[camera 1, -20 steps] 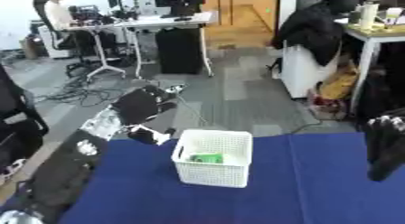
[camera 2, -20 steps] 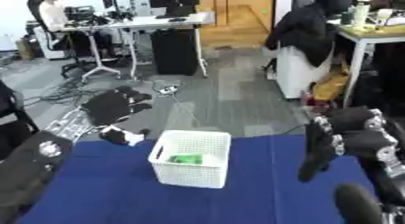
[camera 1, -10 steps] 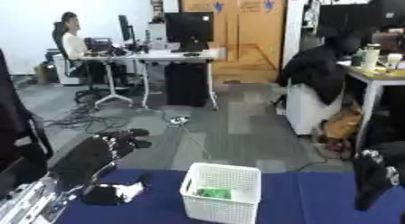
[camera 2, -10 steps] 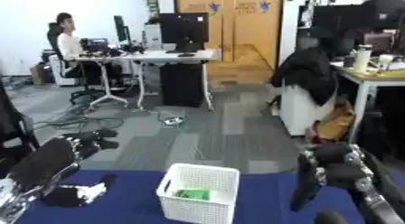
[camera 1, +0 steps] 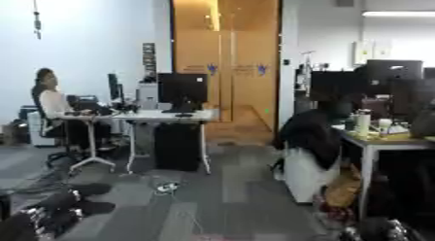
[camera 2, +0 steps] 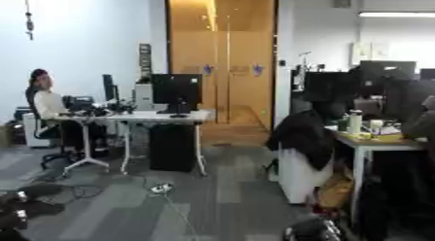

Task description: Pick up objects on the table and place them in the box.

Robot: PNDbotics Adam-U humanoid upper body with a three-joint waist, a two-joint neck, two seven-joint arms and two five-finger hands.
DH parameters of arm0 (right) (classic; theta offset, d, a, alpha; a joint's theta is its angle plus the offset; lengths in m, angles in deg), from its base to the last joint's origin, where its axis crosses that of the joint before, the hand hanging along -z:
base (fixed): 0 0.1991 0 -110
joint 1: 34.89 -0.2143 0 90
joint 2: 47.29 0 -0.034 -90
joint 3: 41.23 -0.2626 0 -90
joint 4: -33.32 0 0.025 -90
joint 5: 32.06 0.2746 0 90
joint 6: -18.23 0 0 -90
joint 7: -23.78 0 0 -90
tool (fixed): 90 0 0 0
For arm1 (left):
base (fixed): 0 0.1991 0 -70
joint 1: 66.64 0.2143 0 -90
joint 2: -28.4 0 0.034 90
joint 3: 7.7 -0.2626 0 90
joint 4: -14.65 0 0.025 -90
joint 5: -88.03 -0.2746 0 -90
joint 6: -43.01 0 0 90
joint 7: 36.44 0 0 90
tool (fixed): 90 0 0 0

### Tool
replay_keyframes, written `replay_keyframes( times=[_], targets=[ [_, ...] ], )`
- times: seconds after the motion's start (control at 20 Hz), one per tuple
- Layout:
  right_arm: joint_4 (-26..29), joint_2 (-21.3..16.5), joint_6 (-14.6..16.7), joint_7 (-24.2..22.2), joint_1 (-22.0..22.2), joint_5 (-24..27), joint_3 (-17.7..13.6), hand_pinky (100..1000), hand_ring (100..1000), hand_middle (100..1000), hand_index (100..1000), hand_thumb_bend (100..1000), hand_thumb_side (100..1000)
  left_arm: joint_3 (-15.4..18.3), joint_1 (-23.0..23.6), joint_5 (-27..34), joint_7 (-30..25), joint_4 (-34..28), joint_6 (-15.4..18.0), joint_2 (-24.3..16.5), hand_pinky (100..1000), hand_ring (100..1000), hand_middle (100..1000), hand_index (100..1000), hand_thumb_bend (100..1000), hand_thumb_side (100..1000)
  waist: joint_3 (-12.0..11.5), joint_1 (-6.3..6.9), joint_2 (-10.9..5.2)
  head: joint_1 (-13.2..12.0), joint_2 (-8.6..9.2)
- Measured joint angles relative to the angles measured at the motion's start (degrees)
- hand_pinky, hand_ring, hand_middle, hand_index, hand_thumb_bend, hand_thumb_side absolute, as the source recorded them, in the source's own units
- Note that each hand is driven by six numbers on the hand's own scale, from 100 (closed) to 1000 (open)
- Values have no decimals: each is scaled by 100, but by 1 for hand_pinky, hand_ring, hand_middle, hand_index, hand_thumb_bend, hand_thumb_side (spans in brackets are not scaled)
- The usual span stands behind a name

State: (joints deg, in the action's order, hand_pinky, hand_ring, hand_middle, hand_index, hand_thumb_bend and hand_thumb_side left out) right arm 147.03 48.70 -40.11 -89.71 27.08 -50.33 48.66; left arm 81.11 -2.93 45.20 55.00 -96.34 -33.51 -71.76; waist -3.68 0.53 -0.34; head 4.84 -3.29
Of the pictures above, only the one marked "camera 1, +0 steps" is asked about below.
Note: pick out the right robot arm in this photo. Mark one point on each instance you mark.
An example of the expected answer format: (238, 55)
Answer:
(376, 230)

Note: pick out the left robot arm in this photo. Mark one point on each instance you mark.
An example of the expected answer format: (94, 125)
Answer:
(39, 219)

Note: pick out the dark wall poster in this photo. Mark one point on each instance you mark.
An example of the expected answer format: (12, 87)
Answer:
(149, 61)

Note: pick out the brown bag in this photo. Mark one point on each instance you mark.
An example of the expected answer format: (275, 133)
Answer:
(342, 188)

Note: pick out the white cup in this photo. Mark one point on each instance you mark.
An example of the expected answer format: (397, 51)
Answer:
(384, 125)

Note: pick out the black jacket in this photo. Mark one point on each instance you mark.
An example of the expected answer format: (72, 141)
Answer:
(310, 134)

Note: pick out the white wall paper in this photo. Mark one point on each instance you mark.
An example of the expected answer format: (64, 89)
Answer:
(362, 52)

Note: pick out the black computer tower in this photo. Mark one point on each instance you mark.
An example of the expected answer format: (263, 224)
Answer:
(177, 147)

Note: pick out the grey desk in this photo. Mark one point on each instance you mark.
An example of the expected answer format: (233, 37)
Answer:
(391, 144)

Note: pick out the ceiling light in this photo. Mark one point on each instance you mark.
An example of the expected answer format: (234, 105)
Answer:
(399, 14)

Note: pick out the wooden door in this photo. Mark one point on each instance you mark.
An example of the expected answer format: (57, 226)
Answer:
(238, 57)

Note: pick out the person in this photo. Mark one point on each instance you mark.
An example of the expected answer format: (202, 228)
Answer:
(53, 104)

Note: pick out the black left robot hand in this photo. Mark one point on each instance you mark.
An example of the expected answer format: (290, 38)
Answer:
(90, 189)

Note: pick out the black computer monitor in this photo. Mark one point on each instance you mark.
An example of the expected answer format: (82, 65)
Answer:
(115, 86)
(335, 86)
(393, 71)
(182, 87)

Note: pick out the white office desk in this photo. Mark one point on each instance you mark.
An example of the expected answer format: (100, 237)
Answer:
(153, 115)

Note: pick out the white tall bottle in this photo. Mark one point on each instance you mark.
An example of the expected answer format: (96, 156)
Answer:
(363, 123)

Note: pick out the white drawer cabinet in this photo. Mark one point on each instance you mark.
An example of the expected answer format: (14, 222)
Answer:
(35, 130)

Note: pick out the black office chair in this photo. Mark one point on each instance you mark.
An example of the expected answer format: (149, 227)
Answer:
(41, 121)

